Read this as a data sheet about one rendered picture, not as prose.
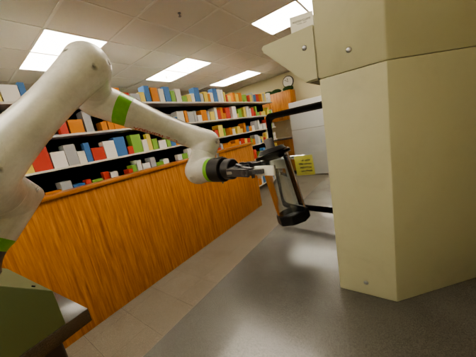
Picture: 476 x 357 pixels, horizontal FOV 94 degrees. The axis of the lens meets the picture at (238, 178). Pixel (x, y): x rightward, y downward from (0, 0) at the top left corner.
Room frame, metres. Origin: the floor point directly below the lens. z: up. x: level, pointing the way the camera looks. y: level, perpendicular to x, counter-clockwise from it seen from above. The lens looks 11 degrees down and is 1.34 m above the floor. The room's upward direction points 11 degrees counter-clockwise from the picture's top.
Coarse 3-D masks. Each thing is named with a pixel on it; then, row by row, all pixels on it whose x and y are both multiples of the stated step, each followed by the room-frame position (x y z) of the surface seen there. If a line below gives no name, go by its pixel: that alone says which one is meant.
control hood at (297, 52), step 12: (288, 36) 0.49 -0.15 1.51; (300, 36) 0.48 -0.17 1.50; (312, 36) 0.46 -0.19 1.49; (264, 48) 0.52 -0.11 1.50; (276, 48) 0.51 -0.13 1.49; (288, 48) 0.49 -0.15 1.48; (300, 48) 0.48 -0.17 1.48; (312, 48) 0.46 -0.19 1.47; (276, 60) 0.51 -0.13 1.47; (288, 60) 0.49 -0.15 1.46; (300, 60) 0.48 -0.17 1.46; (312, 60) 0.46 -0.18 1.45; (300, 72) 0.48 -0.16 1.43; (312, 72) 0.47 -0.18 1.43
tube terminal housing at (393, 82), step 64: (320, 0) 0.45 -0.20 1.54; (384, 0) 0.39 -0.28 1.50; (448, 0) 0.41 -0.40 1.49; (320, 64) 0.46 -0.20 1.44; (384, 64) 0.39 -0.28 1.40; (448, 64) 0.41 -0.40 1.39; (384, 128) 0.40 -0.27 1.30; (448, 128) 0.41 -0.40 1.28; (384, 192) 0.40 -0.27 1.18; (448, 192) 0.41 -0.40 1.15; (384, 256) 0.40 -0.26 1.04; (448, 256) 0.41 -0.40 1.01
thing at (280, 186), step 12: (264, 156) 0.65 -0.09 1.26; (276, 156) 0.64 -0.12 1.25; (288, 156) 0.66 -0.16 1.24; (276, 168) 0.64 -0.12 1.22; (288, 168) 0.65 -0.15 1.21; (276, 180) 0.64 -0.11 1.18; (288, 180) 0.64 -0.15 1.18; (276, 192) 0.64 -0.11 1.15; (288, 192) 0.63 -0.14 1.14; (300, 192) 0.65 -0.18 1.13; (276, 204) 0.65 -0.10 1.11; (288, 204) 0.63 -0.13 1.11; (300, 204) 0.63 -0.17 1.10
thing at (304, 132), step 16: (320, 112) 0.77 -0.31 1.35; (272, 128) 0.91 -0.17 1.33; (288, 128) 0.86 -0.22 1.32; (304, 128) 0.82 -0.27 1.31; (320, 128) 0.77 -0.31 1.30; (288, 144) 0.87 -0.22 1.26; (304, 144) 0.82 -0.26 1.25; (320, 144) 0.78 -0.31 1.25; (304, 160) 0.83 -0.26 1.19; (320, 160) 0.78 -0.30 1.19; (304, 176) 0.83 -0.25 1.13; (320, 176) 0.79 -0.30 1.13; (304, 192) 0.84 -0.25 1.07; (320, 192) 0.79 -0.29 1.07
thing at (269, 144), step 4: (264, 140) 0.69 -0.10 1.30; (268, 140) 0.68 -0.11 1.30; (272, 140) 0.69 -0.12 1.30; (268, 144) 0.68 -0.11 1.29; (272, 144) 0.68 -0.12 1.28; (280, 144) 0.67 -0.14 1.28; (268, 148) 0.68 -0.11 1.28; (272, 148) 0.65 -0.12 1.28; (276, 148) 0.65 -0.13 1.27; (280, 148) 0.65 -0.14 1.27; (260, 152) 0.68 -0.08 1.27; (264, 152) 0.66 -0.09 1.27; (268, 152) 0.65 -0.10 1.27; (260, 156) 0.67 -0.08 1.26
